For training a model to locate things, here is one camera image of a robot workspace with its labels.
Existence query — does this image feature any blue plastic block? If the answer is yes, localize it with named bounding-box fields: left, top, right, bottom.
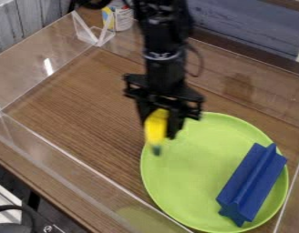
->
left=215, top=143, right=287, bottom=228

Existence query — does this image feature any yellow toy banana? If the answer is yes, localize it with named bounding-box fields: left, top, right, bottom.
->
left=144, top=108, right=169, bottom=156

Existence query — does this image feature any green round plate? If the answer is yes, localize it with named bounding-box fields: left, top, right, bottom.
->
left=140, top=112, right=288, bottom=233

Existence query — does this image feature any black cable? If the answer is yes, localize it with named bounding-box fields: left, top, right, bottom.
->
left=0, top=205, right=36, bottom=233

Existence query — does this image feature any clear acrylic enclosure wall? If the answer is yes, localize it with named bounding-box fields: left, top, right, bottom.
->
left=0, top=10, right=299, bottom=233

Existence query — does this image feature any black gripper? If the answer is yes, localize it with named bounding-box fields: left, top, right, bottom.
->
left=123, top=54, right=204, bottom=139

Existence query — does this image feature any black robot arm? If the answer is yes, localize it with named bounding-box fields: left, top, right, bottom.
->
left=123, top=0, right=204, bottom=138

